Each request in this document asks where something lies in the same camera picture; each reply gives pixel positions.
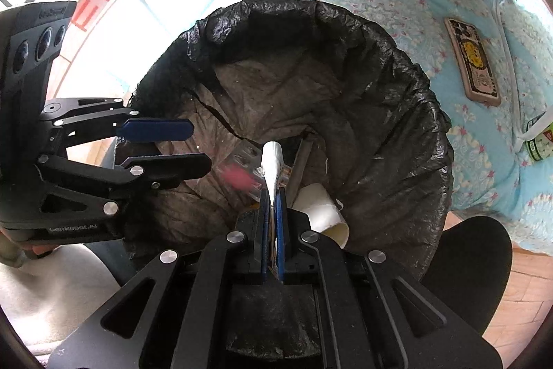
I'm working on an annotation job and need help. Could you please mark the person's leg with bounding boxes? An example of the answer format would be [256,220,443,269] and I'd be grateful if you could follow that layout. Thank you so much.
[421,215,514,335]

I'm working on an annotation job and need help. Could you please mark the phone in printed case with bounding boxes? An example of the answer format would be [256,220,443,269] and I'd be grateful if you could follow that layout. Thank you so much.
[445,17,503,107]

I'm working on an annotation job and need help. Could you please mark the grey strip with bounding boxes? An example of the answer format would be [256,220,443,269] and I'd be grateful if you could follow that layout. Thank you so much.
[290,138,316,197]

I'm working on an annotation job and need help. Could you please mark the trash bin with black bag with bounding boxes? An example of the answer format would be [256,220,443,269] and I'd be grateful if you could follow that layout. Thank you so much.
[114,0,454,357]

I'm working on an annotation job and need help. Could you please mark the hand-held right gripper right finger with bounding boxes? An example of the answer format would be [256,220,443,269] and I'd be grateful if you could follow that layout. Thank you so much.
[275,188,505,369]

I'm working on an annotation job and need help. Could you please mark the person's left hand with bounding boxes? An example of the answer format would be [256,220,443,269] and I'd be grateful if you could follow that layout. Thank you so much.
[0,226,56,268]

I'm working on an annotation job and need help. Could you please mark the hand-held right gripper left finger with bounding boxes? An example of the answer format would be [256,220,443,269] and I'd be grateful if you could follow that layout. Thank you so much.
[45,190,273,369]

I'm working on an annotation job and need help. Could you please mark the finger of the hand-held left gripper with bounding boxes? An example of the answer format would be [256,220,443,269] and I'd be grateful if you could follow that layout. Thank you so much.
[37,153,213,218]
[43,98,194,147]

